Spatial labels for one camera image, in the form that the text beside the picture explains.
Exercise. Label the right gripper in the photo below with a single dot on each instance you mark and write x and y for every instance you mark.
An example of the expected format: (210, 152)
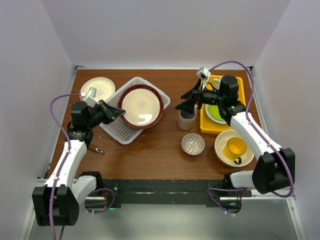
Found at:
(191, 98)

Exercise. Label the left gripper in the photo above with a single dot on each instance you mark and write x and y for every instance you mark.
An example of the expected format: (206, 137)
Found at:
(113, 113)

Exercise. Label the red rimmed cream plate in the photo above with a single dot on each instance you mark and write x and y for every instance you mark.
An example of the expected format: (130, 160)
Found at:
(143, 106)

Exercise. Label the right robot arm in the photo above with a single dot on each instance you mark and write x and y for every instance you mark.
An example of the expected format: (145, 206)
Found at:
(275, 167)

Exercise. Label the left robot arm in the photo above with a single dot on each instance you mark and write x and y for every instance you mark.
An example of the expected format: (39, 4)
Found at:
(57, 202)

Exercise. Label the pink purple mug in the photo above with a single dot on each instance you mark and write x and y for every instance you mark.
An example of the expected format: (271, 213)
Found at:
(186, 120)

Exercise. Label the lime green plate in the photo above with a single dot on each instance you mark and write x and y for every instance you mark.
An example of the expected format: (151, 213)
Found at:
(212, 112)

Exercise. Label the light blue mug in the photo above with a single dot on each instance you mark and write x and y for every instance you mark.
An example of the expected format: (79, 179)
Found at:
(216, 82)

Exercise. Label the yellow plastic tray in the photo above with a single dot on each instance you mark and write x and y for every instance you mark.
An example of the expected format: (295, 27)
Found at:
(207, 125)

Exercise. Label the purple patterned small bowl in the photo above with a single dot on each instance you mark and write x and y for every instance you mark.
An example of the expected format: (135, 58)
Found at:
(193, 144)

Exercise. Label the cream ceramic bowl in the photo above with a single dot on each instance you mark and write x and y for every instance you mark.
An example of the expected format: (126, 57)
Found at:
(220, 143)

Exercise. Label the yellow glass cup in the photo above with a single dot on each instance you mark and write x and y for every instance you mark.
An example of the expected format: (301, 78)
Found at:
(234, 149)

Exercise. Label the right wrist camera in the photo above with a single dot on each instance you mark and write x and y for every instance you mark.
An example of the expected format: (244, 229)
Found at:
(204, 75)

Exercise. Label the spatula with wooden handle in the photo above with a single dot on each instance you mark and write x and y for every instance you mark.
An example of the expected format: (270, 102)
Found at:
(96, 149)

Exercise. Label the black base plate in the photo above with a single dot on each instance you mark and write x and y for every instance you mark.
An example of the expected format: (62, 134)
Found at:
(173, 192)

